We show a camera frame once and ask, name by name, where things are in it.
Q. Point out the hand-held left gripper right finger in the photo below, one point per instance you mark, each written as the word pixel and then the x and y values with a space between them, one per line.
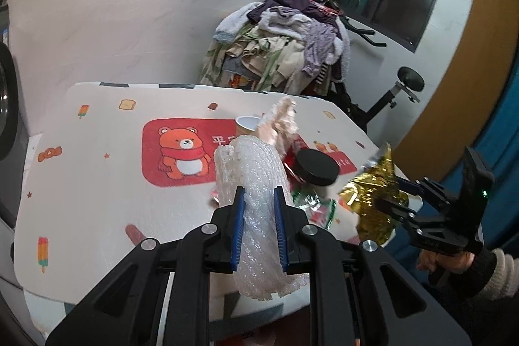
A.
pixel 279 228

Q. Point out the crumpled beige wrapper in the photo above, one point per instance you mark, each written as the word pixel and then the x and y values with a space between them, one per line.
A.
pixel 279 123

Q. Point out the bear printed tablecloth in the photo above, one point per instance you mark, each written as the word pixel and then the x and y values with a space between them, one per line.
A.
pixel 101 167

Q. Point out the red green foil wrapper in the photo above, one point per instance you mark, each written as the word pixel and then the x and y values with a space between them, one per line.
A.
pixel 320 212

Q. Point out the black round lid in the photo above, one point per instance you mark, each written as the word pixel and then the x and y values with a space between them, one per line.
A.
pixel 316 167

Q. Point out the clear bubble wrap roll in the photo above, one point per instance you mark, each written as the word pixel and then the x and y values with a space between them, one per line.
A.
pixel 255 167

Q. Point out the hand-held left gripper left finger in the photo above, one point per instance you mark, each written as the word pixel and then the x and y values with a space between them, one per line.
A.
pixel 239 228

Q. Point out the black exercise bike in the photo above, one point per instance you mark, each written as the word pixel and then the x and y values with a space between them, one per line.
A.
pixel 381 102

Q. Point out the pile of clothes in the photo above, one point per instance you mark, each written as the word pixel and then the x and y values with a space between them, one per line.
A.
pixel 275 46

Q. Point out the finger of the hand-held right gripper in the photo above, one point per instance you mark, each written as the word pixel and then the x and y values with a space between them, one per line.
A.
pixel 395 211
pixel 413 187

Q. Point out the gold foil wrapper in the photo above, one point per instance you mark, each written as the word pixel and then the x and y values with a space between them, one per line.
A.
pixel 377 184

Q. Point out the person's right forearm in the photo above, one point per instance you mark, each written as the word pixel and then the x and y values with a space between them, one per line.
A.
pixel 498 273

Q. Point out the blue curtain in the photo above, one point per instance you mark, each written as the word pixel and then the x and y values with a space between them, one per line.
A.
pixel 502 135

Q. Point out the paper cup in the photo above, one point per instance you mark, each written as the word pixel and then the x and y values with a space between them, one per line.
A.
pixel 247 124

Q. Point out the person's right hand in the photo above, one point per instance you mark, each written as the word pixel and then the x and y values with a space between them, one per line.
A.
pixel 454 263

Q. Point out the grey washing machine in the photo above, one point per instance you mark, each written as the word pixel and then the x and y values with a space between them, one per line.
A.
pixel 6 107

